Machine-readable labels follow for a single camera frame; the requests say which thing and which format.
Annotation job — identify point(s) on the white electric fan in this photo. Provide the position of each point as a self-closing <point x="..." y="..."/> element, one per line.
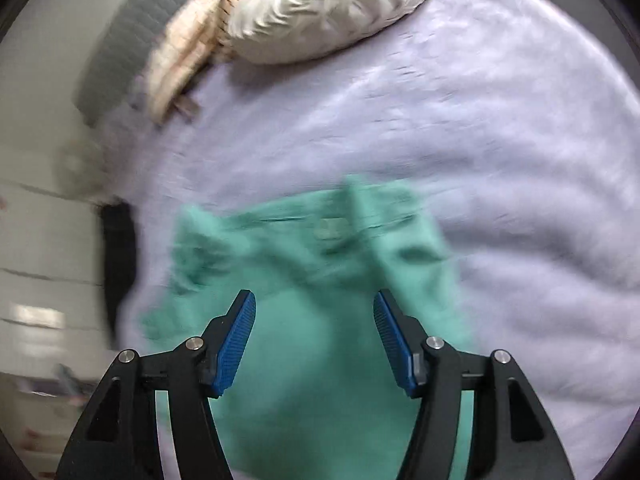
<point x="77" y="170"/>

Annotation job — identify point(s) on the green work shirt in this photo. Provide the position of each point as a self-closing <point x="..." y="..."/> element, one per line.
<point x="310" y="320"/>

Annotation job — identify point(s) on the black cloth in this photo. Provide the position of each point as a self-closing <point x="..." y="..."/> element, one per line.
<point x="119" y="260"/>

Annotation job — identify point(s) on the beige plaid cloth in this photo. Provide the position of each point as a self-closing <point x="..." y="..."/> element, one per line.
<point x="185" y="55"/>

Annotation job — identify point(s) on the purple fuzzy blanket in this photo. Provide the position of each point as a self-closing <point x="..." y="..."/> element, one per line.
<point x="500" y="160"/>

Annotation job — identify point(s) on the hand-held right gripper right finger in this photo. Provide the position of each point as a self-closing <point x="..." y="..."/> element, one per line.
<point x="395" y="345"/>

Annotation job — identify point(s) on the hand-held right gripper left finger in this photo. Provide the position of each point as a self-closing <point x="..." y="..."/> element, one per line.
<point x="235" y="345"/>

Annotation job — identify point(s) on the white quilted jacket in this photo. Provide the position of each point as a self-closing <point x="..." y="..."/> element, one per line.
<point x="325" y="5"/>

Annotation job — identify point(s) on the grey padded headboard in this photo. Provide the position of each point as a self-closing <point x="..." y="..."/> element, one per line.
<point x="130" y="35"/>

